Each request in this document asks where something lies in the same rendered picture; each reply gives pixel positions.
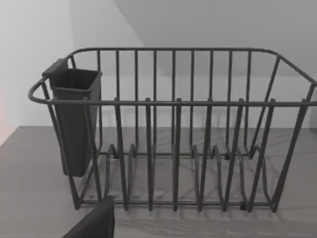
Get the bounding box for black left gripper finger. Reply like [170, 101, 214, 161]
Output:
[61, 197, 115, 238]

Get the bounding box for dark grey wire dish rack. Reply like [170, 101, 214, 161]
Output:
[28, 47, 317, 213]

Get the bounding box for dark grey cutlery holder cup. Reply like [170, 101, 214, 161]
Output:
[42, 59, 103, 178]

